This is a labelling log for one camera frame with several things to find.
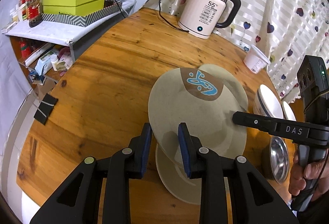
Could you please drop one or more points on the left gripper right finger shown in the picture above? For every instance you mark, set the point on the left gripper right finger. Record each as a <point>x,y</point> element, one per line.
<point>200,162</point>

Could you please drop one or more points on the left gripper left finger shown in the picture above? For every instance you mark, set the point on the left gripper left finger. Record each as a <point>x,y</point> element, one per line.
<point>126,164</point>

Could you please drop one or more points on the plain beige plate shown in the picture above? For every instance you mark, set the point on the plain beige plate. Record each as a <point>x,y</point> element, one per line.
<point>180,177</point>

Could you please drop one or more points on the white shallow bowl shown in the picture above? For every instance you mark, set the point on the white shallow bowl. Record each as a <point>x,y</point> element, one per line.
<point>288,112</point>

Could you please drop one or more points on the stainless steel bowl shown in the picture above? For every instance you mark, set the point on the stainless steel bowl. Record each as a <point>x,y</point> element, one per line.
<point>275,160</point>

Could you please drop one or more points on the white bowl with dark rim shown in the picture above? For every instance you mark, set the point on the white bowl with dark rim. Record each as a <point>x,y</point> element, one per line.
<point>266,103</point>

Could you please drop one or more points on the beige plate with blue motif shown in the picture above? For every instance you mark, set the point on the beige plate with blue motif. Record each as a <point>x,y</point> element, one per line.
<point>195,113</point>

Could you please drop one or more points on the person's right hand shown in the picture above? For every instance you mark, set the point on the person's right hand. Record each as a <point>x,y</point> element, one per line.
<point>297,181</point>

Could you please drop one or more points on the white yogurt tub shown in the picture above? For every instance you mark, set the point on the white yogurt tub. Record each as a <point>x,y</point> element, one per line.
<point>256,60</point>

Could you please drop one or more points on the black binder clip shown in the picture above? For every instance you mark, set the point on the black binder clip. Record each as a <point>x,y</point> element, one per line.
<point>45,108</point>

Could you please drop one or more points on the heart patterned curtain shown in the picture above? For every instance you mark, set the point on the heart patterned curtain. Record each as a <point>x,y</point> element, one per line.
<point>285,30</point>

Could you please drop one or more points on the white side shelf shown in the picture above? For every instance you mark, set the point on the white side shelf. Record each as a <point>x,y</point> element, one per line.
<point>77,39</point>

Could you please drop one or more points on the striped grey white tray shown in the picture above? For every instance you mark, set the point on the striped grey white tray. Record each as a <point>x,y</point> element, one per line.
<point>83,21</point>

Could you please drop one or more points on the white electric kettle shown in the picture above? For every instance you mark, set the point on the white electric kettle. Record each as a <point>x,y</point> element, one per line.
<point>201,17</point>

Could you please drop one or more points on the lime green box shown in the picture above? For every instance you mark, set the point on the lime green box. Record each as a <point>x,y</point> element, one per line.
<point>72,7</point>

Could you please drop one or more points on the red labelled jar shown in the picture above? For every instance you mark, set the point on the red labelled jar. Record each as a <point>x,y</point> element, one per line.
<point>33,9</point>

